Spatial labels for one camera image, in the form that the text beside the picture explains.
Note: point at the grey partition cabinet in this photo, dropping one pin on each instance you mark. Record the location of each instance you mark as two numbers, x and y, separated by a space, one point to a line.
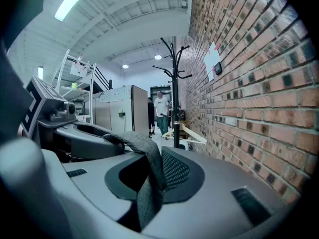
139 108

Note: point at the black wall device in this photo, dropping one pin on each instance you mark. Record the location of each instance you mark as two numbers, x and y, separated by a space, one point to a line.
218 68

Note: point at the rectangular wall light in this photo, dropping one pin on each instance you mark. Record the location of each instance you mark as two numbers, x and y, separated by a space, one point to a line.
40 72

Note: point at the black bed rail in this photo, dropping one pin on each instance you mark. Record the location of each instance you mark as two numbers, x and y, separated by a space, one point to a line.
102 77

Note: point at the wooden stool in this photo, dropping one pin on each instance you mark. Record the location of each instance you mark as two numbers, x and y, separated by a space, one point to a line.
184 127

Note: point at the long ceiling light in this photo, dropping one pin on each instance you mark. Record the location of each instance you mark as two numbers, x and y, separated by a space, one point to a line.
72 0

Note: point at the wooden clothes hanger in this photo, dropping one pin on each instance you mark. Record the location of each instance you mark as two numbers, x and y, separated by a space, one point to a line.
192 134

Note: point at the white metal shelf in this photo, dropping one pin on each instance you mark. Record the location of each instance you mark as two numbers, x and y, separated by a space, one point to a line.
92 96

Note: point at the green hanging holder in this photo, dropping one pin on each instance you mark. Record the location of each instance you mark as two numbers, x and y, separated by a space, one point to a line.
121 113

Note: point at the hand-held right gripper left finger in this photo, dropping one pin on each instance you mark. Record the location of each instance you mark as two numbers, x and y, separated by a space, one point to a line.
84 198

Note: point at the white sign sheet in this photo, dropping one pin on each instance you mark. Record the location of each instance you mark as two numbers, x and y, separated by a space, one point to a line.
77 69

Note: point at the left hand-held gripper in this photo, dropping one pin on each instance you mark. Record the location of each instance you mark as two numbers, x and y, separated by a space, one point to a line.
37 101

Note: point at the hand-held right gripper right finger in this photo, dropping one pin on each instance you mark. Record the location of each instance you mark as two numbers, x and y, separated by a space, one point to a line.
214 183

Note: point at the yellow-green cup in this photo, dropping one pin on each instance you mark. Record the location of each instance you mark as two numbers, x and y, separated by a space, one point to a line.
74 84

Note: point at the round ceiling light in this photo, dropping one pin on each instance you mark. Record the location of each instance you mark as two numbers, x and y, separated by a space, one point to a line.
158 57
125 66

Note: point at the white papers on wall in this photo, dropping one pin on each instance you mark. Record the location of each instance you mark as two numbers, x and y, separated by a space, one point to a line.
212 56

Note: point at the black metal coat rack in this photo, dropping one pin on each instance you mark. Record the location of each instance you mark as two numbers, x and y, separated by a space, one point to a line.
175 96

